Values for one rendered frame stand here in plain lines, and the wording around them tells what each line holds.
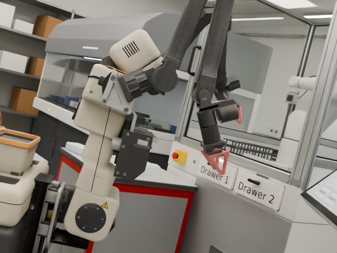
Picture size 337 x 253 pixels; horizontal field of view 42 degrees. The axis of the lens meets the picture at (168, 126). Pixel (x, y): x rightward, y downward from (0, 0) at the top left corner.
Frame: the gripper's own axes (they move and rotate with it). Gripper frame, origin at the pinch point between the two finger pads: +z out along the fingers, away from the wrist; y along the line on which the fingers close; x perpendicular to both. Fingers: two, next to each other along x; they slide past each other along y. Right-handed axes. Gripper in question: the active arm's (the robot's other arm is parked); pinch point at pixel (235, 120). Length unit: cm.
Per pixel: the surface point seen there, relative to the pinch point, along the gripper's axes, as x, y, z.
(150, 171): 61, 14, -10
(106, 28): 72, 55, -142
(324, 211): -25, -43, 57
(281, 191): 1.5, 12.9, 34.8
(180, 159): 53, 38, -15
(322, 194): -23, -30, 51
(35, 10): 218, 168, -352
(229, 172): 24.4, 25.1, 11.4
